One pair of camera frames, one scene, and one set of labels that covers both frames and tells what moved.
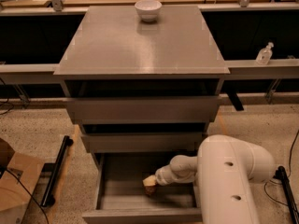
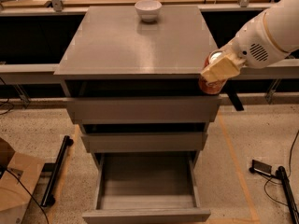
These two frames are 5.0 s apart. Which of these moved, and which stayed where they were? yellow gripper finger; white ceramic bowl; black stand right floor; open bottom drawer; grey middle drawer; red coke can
Moved: yellow gripper finger; red coke can
Stayed: black stand right floor; white ceramic bowl; grey middle drawer; open bottom drawer
